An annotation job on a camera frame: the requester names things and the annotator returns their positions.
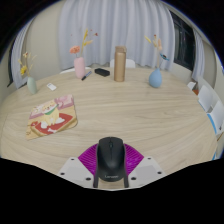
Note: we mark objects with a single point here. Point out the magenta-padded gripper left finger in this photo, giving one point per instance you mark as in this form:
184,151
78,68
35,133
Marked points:
75,170

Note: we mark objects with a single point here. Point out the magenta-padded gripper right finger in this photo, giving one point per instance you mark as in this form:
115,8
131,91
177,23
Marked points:
145,168

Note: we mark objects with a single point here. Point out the black computer mouse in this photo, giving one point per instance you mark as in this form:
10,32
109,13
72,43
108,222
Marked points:
110,160

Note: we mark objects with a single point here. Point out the cartoon print mouse pad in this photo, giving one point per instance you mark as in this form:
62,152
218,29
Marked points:
51,116

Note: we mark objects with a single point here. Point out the small white remote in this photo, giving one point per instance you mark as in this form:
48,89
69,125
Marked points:
51,86

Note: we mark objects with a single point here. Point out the blue vase with dried flowers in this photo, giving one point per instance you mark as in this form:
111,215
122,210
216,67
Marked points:
155,79

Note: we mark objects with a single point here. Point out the group of white-blue chairs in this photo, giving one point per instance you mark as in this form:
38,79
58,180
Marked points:
206,98

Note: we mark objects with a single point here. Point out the green vase with yellow flowers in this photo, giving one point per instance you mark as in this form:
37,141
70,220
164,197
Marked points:
32,86

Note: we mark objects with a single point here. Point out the dark marker pen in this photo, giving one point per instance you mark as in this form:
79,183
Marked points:
86,75

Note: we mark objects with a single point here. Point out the white chair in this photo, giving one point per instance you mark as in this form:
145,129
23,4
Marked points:
68,70
130,63

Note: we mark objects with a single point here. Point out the small black box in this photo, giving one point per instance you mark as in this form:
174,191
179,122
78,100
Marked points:
102,72

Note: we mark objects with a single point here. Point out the pink vase with orange flowers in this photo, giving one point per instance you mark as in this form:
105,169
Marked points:
79,68

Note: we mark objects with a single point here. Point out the tan metal drink bottle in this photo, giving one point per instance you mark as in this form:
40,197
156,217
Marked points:
120,65

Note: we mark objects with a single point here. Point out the dark window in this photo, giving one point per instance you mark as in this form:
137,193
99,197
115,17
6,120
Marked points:
183,43
10,71

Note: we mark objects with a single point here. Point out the narrow white curtain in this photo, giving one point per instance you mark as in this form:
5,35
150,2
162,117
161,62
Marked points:
20,56
199,56

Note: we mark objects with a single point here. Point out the wide white curtain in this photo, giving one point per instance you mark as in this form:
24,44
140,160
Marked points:
116,23

